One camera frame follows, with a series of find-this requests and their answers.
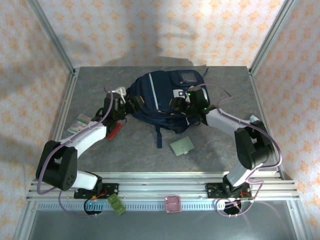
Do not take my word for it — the navy blue backpack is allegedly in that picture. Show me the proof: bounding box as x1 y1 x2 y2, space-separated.
126 67 211 149

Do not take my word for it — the red wallet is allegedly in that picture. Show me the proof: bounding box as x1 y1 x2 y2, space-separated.
106 122 123 140

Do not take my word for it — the light green card holder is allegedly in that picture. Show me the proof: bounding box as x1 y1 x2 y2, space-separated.
169 136 195 157

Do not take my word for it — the green white paper packet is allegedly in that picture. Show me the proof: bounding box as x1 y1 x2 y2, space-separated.
67 113 91 133

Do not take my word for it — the green button pad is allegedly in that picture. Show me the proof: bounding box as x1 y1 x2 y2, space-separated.
106 193 126 216

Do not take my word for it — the pink square tray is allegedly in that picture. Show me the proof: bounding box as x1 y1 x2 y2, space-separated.
164 196 181 214

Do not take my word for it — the aluminium side rail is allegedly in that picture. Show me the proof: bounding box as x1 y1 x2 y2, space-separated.
248 67 288 180
37 67 81 181

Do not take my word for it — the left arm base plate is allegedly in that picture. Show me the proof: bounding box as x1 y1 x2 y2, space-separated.
74 183 119 200

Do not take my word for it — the aluminium mounting rail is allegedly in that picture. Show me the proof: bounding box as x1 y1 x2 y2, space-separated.
26 171 300 201

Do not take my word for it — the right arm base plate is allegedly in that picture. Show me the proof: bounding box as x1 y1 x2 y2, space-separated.
205 183 252 200

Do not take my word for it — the aluminium frame post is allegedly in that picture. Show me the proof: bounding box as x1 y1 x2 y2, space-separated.
26 0 77 75
249 0 300 75

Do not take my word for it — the slotted grey cable duct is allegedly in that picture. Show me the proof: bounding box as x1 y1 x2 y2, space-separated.
34 201 251 212

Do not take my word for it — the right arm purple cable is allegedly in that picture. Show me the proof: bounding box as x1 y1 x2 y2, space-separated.
199 83 283 218

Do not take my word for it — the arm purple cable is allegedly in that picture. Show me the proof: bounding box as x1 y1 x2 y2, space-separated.
36 84 118 218
199 83 283 218

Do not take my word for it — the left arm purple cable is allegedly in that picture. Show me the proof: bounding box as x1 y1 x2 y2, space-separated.
36 84 118 218

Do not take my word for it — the aluminium lower frame bar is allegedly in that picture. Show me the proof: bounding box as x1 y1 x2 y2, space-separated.
13 201 38 240
286 199 309 240

